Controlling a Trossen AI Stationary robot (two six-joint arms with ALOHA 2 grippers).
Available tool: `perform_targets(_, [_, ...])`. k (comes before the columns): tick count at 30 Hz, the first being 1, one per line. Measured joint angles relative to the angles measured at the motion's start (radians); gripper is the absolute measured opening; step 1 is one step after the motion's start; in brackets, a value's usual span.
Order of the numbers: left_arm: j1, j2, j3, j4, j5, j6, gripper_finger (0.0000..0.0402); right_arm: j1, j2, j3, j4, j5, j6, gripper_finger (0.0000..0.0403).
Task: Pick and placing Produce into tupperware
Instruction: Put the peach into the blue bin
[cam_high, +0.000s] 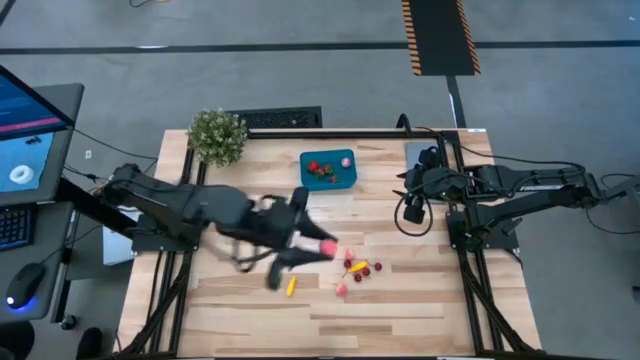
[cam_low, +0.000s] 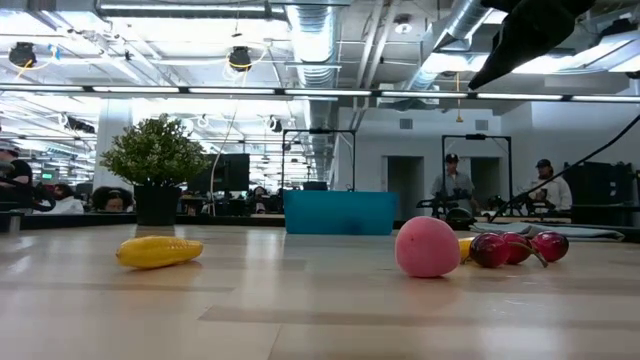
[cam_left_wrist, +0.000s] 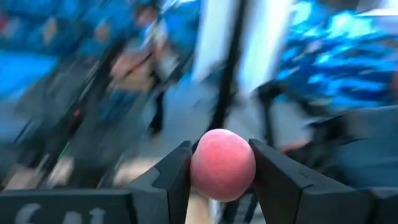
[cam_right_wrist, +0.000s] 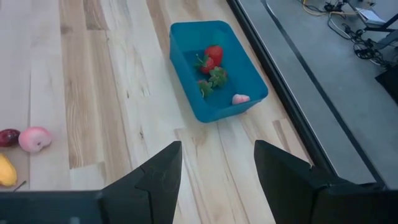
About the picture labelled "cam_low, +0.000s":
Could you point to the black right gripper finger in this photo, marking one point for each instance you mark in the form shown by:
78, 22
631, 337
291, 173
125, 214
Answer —
530, 35

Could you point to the yellow pepper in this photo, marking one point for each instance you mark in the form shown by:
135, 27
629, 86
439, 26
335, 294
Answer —
465, 248

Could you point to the pink peach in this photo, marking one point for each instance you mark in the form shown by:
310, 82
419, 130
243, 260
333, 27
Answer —
427, 246

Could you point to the small black robot arm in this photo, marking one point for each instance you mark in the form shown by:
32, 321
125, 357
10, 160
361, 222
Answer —
442, 204

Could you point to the person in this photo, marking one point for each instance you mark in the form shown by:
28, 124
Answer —
17, 175
550, 190
65, 202
452, 185
112, 199
259, 199

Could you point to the black cabinet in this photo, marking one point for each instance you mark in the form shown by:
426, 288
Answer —
602, 192

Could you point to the overhead light bar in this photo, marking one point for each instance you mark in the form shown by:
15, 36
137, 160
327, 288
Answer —
325, 92

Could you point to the teal plastic container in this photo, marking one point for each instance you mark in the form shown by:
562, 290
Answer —
341, 212

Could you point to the black ceiling device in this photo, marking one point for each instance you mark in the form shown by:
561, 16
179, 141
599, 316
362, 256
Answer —
240, 57
22, 54

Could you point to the black monitor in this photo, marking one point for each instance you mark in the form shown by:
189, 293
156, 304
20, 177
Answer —
227, 172

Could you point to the green plant in black pot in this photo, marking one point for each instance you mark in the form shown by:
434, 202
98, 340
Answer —
155, 165

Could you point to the black rig frame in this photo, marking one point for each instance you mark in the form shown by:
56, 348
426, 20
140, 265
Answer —
475, 136
320, 131

